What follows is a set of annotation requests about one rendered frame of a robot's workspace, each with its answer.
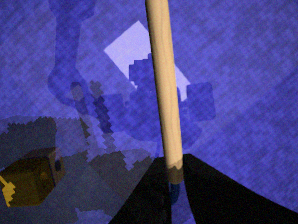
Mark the light wooden stick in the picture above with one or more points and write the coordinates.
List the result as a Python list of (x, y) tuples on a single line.
[(161, 50)]

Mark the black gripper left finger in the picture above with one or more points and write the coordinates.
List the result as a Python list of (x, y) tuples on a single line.
[(150, 201)]

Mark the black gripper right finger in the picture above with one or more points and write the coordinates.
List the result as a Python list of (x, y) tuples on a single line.
[(214, 198)]

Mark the yellow wooden block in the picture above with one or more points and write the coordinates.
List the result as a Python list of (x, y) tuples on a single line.
[(26, 182)]

